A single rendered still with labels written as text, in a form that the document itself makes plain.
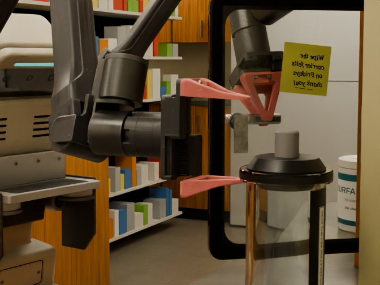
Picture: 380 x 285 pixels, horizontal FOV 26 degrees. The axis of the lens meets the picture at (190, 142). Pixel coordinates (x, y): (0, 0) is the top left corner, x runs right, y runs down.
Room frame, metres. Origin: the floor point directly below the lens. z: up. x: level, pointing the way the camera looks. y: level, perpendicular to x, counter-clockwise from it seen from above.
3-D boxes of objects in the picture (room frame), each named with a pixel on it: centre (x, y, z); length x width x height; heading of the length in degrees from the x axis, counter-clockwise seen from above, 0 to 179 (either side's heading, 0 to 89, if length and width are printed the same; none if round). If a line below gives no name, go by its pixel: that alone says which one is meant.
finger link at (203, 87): (0.98, -0.03, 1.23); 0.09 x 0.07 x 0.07; 65
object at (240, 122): (1.22, -0.07, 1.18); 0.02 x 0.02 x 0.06; 12
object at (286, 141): (0.95, -0.11, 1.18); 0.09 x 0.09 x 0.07
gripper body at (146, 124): (1.01, 0.04, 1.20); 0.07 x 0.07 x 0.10; 65
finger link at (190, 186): (0.98, -0.03, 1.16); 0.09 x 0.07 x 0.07; 65
